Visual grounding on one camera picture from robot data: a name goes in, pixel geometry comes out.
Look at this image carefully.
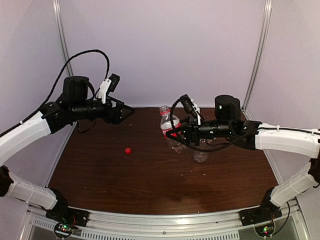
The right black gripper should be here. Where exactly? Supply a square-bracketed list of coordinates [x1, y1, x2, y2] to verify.
[165, 115, 233, 146]

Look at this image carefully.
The right aluminium frame post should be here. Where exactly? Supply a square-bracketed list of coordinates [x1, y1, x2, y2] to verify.
[242, 0, 273, 111]

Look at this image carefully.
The red bottle cap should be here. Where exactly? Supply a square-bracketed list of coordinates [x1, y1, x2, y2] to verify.
[124, 147, 132, 155]

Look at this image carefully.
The aluminium front rail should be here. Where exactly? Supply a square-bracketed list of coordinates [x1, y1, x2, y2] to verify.
[19, 197, 311, 240]

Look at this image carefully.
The clear cola bottle red label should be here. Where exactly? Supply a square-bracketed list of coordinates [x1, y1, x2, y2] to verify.
[159, 105, 186, 154]

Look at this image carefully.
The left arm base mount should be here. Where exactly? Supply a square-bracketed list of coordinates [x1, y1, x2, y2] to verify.
[44, 187, 89, 230]

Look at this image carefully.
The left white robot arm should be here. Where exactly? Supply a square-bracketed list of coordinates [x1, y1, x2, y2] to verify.
[0, 74, 135, 222]

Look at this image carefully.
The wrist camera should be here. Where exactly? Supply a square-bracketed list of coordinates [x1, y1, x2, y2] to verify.
[179, 94, 204, 126]
[95, 73, 121, 104]

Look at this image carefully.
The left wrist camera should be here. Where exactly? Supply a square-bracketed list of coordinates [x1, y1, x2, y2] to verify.
[95, 73, 121, 104]

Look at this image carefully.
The aluminium frame post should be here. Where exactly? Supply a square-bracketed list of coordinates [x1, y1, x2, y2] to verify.
[52, 0, 70, 63]
[242, 0, 273, 111]

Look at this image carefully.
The left aluminium frame post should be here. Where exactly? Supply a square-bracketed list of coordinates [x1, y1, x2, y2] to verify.
[52, 0, 70, 63]

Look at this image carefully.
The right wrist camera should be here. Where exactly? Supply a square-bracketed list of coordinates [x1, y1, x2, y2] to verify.
[179, 94, 204, 126]

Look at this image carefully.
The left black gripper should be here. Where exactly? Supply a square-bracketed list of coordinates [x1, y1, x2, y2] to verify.
[70, 94, 135, 124]

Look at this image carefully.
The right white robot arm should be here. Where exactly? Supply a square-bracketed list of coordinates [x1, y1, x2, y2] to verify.
[164, 94, 320, 221]

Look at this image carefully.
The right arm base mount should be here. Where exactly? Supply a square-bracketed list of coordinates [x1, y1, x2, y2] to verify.
[239, 187, 283, 238]

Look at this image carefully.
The right black braided cable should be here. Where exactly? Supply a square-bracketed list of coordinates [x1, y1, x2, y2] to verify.
[169, 98, 320, 154]

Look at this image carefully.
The left black braided cable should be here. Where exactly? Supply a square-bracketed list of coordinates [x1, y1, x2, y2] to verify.
[0, 49, 111, 137]

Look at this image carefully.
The black braided cable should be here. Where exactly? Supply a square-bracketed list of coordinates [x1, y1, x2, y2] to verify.
[169, 98, 320, 154]
[0, 49, 111, 137]

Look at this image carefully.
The clear plastic bottle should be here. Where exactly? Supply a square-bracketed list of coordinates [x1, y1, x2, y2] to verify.
[193, 138, 209, 163]

